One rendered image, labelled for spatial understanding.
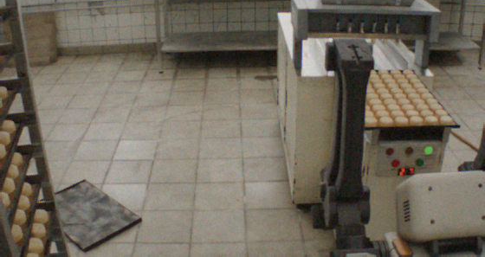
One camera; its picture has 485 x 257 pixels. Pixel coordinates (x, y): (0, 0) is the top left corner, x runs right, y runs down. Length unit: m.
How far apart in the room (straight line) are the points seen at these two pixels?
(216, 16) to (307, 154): 3.13
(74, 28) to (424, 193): 5.13
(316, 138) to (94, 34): 3.66
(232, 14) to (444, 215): 4.68
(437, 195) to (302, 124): 1.60
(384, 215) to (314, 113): 0.74
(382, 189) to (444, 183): 0.95
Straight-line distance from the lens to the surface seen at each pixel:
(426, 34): 2.69
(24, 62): 1.29
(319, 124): 2.68
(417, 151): 2.02
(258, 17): 5.64
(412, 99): 2.18
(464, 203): 1.17
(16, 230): 1.22
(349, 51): 1.17
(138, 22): 5.72
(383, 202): 2.14
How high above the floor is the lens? 1.75
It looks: 26 degrees down
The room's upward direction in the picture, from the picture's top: 1 degrees counter-clockwise
